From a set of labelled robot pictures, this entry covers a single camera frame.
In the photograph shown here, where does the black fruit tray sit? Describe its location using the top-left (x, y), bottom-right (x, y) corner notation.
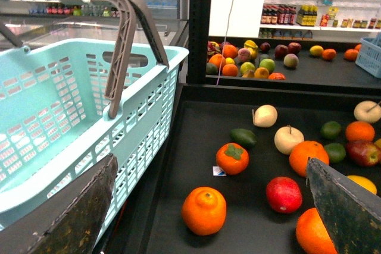
top-left (196, 38), bottom-right (380, 95)
top-left (123, 84), bottom-right (380, 253)

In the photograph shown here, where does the black far fruit tray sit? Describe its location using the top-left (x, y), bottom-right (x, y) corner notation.
top-left (196, 38), bottom-right (380, 95)

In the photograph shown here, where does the small orange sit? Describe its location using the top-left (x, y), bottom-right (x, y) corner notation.
top-left (345, 121), bottom-right (375, 142)

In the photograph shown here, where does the black near fruit tray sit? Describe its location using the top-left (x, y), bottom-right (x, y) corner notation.
top-left (123, 84), bottom-right (380, 253)

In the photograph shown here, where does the white pear middle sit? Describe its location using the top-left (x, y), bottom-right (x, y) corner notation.
top-left (274, 125), bottom-right (304, 155)

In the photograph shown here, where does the orange at bottom edge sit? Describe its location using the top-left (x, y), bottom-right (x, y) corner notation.
top-left (295, 208), bottom-right (337, 254)

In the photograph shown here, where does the green lime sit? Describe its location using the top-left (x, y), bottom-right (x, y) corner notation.
top-left (324, 143), bottom-right (346, 164)
top-left (320, 121), bottom-right (342, 140)

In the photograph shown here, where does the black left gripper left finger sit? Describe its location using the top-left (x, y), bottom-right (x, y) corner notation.
top-left (1, 154), bottom-right (118, 253)

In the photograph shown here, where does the large orange mandarin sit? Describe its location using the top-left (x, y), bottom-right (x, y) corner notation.
top-left (289, 140), bottom-right (330, 177)

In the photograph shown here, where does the small blue basket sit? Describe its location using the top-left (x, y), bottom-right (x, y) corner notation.
top-left (355, 33), bottom-right (381, 79)

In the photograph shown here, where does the white price tag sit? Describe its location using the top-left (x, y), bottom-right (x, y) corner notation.
top-left (213, 166), bottom-right (227, 177)

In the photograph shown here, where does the green lime lower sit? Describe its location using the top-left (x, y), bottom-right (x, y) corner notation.
top-left (324, 143), bottom-right (346, 164)

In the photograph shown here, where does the far pink peach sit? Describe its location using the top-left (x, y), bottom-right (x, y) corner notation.
top-left (283, 54), bottom-right (299, 68)

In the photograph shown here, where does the red round fruit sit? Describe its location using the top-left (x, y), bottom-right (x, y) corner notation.
top-left (266, 177), bottom-right (302, 214)

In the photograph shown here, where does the light blue shopping basket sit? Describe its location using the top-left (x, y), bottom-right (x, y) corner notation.
top-left (1, 39), bottom-right (188, 253)

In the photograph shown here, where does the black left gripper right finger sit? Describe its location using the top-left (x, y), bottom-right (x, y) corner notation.
top-left (306, 158), bottom-right (380, 253)

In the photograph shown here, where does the far orange beside lemon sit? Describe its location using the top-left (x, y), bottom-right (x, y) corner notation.
top-left (321, 49), bottom-right (337, 61)

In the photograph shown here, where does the white pear with stem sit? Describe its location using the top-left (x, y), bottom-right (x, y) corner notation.
top-left (354, 101), bottom-right (381, 124)

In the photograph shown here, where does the red yellow apple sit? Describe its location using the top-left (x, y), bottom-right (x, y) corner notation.
top-left (345, 140), bottom-right (380, 167)

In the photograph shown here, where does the green lime upper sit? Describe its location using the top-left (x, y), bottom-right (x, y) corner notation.
top-left (320, 121), bottom-right (342, 140)

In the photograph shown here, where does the far dark red apple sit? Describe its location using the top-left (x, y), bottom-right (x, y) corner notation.
top-left (288, 42), bottom-right (302, 55)

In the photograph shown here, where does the white pear left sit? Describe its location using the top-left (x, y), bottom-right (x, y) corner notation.
top-left (252, 105), bottom-right (278, 128)

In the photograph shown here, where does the orange persimmon with green calyx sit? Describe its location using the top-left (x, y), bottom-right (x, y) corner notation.
top-left (216, 142), bottom-right (249, 175)

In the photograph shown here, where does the black perforated shelf post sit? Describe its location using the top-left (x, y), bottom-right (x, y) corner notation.
top-left (187, 0), bottom-right (211, 84)

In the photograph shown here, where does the grey basket handle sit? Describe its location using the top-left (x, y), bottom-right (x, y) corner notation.
top-left (0, 0), bottom-right (170, 120)

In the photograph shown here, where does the dark green avocado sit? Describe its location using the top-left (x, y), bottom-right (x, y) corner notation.
top-left (229, 128), bottom-right (257, 149)

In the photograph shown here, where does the yellow lemon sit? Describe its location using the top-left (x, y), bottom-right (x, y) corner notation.
top-left (347, 175), bottom-right (377, 195)
top-left (310, 45), bottom-right (324, 57)

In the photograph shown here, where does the far green apple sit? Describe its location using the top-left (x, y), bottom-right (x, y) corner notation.
top-left (259, 58), bottom-right (276, 74)

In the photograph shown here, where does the knobbed orange tangerine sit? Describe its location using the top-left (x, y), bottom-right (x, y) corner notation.
top-left (181, 186), bottom-right (227, 236)

